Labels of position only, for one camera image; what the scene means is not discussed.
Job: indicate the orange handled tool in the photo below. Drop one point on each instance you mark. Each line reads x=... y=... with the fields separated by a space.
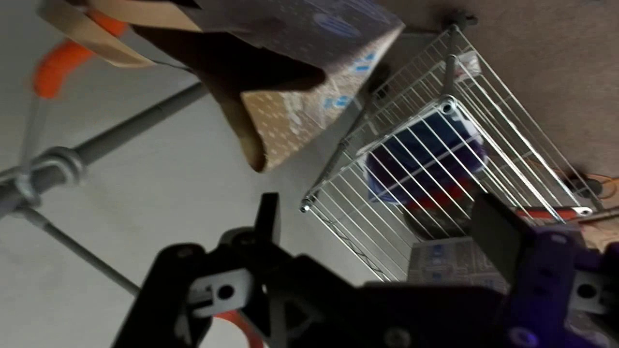
x=554 y=213

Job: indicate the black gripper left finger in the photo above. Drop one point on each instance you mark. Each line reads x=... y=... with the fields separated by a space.
x=268 y=220

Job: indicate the blue plastic bin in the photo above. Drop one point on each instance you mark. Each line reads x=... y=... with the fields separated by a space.
x=430 y=159

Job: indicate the grey metal pole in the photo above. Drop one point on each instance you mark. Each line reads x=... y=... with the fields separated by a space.
x=63 y=164

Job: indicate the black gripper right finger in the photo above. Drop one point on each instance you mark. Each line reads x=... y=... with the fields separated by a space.
x=500 y=232

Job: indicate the white wire shelf rack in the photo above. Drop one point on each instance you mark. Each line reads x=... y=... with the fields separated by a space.
x=525 y=166

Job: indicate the dotted brown paper bag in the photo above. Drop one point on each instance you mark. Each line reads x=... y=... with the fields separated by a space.
x=281 y=70

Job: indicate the orange tipped hanger hook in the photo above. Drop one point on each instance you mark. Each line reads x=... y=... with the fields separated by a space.
x=47 y=83

